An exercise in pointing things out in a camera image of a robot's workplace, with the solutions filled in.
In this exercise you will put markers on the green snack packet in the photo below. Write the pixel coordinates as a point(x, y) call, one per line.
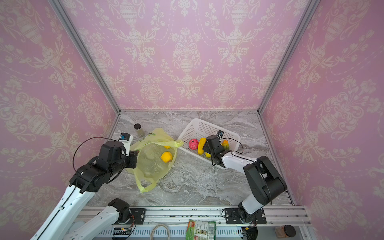
point(201, 230)

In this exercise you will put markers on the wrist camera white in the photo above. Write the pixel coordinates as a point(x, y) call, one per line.
point(220, 133)
point(126, 139)

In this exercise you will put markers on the yellow-green plastic bag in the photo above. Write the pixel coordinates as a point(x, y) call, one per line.
point(150, 168)

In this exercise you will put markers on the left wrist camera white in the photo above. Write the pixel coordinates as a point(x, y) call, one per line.
point(126, 139)

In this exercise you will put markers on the orange yellow mango toy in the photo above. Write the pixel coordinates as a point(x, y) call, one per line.
point(167, 157)

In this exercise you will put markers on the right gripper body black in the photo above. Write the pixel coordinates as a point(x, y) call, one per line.
point(210, 147)

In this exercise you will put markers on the small bottle black cap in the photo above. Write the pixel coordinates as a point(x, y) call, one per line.
point(139, 130)

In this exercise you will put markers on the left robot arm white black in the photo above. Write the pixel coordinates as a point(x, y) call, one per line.
point(84, 184)

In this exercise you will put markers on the small circuit board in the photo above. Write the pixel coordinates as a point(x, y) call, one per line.
point(122, 231)

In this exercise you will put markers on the yellow banana toy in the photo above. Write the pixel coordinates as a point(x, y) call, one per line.
point(201, 146)

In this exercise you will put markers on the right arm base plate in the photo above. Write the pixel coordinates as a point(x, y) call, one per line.
point(235, 216)

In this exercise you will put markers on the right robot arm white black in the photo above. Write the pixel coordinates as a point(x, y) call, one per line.
point(263, 178)

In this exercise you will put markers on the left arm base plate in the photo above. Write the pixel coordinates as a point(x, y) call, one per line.
point(137, 216)

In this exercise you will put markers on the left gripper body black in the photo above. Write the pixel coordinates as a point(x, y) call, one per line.
point(118, 166)

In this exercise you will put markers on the pink dragon fruit toy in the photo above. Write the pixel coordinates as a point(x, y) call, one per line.
point(193, 144)

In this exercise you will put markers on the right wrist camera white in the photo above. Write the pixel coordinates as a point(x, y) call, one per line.
point(220, 133)

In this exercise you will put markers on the white plastic basket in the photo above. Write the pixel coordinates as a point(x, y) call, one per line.
point(198, 129)

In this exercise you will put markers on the yellow green corn toy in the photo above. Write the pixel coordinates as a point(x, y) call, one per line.
point(226, 145)

